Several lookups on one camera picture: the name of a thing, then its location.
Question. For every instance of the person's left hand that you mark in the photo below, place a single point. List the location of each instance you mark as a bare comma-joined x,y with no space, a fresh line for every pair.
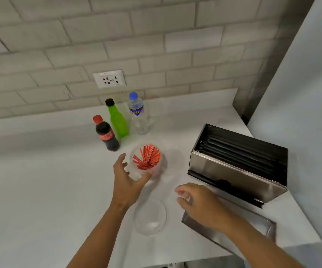
124,189

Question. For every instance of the person's right hand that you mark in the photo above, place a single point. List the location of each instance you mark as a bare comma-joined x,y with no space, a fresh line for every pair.
205,205

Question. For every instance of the person's right thumb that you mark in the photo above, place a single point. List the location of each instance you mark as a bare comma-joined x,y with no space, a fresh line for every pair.
183,203

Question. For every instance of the person's left thumb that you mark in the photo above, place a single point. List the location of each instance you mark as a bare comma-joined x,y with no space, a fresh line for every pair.
144,179

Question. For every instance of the person's right forearm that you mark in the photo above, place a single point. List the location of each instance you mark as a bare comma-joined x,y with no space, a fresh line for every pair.
258,245

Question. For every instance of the person's left forearm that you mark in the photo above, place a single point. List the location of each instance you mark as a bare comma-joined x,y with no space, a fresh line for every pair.
96,240

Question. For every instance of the bundle of red straws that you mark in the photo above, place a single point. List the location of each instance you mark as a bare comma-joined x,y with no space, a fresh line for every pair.
147,157

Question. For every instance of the empty clear plastic cup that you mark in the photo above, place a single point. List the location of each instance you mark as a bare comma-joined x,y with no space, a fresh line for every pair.
150,217

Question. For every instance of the stainless steel straw dispenser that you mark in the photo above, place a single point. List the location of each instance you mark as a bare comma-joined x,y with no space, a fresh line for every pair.
233,175

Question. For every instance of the dark cola bottle red cap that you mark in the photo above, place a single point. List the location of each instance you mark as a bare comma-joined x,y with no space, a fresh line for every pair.
106,135

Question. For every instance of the clear water bottle blue cap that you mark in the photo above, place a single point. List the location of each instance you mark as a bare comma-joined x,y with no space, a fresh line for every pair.
138,117

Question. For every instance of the green bottle black cap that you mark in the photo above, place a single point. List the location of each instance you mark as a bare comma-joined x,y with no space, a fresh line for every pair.
117,121

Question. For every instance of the row of black straws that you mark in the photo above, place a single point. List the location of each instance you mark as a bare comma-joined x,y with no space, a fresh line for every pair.
239,152

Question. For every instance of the stainless steel dispenser lid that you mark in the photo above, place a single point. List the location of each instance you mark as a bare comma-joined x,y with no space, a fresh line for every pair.
257,226

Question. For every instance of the white wall socket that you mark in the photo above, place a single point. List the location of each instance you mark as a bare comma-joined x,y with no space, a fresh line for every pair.
109,79

